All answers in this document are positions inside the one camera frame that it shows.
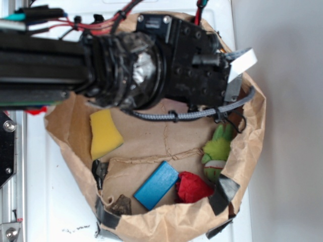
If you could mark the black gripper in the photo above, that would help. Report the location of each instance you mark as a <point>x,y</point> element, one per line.
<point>194,70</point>

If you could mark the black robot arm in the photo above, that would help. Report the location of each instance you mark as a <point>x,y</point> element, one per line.
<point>115,70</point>

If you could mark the green plush toy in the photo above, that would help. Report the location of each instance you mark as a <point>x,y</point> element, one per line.
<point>216,152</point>

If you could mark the blue rectangular block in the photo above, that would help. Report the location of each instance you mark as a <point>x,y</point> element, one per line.
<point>156,186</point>

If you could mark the yellow sponge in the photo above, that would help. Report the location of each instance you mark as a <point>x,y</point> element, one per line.
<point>105,135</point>

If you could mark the red crumpled paper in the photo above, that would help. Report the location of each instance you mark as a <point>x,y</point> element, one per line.
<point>191,188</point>

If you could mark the brown paper bag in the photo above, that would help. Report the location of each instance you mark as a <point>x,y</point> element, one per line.
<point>146,145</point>

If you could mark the black metal mounting plate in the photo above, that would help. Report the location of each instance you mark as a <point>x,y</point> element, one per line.
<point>8,151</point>

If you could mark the aluminium frame rail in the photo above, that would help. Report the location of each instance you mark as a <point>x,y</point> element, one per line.
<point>13,193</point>

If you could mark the metal corner bracket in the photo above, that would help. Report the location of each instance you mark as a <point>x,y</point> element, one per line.
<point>11,232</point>

